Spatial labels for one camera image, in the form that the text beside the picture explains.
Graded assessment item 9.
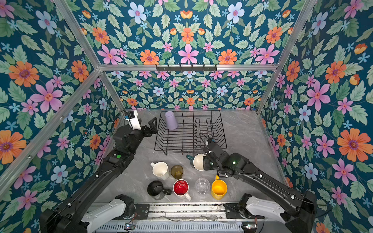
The dark green mug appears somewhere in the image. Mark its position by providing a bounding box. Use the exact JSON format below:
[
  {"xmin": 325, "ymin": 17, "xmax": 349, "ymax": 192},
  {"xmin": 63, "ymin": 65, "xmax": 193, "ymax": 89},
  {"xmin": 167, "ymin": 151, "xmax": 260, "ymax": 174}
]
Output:
[{"xmin": 186, "ymin": 153, "xmax": 206, "ymax": 171}]

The lilac plastic cup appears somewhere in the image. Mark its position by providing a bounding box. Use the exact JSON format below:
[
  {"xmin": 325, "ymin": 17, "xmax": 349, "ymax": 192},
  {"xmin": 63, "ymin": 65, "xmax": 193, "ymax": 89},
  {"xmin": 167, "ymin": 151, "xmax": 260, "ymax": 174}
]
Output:
[{"xmin": 165, "ymin": 111, "xmax": 178, "ymax": 130}]

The cream white mug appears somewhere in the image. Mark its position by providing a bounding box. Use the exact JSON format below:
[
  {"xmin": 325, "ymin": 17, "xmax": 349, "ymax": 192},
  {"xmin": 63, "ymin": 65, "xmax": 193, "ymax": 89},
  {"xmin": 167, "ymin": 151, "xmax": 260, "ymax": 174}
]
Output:
[{"xmin": 151, "ymin": 162, "xmax": 170, "ymax": 180}]

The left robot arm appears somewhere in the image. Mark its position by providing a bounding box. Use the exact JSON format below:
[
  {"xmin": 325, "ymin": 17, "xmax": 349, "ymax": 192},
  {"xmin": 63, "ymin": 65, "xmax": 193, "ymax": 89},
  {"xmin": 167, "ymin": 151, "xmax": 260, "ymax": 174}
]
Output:
[{"xmin": 39, "ymin": 117, "xmax": 157, "ymax": 233}]

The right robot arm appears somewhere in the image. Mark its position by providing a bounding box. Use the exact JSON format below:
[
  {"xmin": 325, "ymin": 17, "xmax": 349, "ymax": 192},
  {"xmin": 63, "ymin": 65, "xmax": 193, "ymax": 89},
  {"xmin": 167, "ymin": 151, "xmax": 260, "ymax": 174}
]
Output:
[{"xmin": 203, "ymin": 138, "xmax": 318, "ymax": 233}]

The clear drinking glass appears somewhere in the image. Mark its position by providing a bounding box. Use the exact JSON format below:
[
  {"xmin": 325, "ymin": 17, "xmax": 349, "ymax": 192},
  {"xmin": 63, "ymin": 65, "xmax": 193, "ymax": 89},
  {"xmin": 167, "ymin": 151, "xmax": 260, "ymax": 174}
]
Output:
[{"xmin": 195, "ymin": 178, "xmax": 211, "ymax": 195}]

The yellow mug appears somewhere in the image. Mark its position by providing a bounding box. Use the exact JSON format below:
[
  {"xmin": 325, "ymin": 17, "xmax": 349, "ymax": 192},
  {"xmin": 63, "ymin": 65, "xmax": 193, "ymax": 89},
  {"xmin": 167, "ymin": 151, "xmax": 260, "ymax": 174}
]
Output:
[{"xmin": 211, "ymin": 175, "xmax": 228, "ymax": 200}]

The olive green glass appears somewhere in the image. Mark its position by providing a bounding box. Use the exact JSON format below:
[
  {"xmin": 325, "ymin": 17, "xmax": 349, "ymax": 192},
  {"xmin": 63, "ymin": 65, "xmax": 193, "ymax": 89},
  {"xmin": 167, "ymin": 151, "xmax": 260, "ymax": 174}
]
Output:
[{"xmin": 171, "ymin": 165, "xmax": 184, "ymax": 180}]

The red white mug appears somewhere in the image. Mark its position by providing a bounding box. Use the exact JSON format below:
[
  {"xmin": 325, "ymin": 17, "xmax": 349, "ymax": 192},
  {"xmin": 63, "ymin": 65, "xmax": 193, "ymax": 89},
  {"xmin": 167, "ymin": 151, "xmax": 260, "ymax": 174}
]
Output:
[{"xmin": 173, "ymin": 179, "xmax": 191, "ymax": 201}]

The black mug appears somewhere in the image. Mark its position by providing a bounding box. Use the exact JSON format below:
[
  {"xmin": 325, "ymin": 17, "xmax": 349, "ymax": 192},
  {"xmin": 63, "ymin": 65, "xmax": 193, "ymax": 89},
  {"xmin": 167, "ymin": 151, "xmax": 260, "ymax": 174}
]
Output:
[{"xmin": 147, "ymin": 181, "xmax": 173, "ymax": 201}]

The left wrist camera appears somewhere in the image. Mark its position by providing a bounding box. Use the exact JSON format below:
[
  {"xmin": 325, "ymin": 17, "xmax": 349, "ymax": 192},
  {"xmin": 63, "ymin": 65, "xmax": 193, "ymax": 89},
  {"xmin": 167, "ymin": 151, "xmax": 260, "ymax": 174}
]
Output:
[{"xmin": 126, "ymin": 109, "xmax": 141, "ymax": 130}]

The black wire dish rack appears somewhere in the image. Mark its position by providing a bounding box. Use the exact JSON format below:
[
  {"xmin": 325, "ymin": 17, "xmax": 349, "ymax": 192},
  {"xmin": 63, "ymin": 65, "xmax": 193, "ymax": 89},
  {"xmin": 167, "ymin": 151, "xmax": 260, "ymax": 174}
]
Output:
[{"xmin": 154, "ymin": 110, "xmax": 227, "ymax": 155}]

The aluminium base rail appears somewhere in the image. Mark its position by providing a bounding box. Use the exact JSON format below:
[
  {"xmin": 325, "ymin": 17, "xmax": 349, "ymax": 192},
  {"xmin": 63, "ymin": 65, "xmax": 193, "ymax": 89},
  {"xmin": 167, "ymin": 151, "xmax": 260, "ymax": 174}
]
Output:
[{"xmin": 65, "ymin": 201, "xmax": 308, "ymax": 222}]

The wall hook rail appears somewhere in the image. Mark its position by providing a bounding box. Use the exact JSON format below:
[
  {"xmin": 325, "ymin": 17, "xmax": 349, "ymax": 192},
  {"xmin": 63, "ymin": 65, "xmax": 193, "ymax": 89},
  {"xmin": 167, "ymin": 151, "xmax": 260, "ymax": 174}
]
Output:
[{"xmin": 155, "ymin": 65, "xmax": 218, "ymax": 72}]

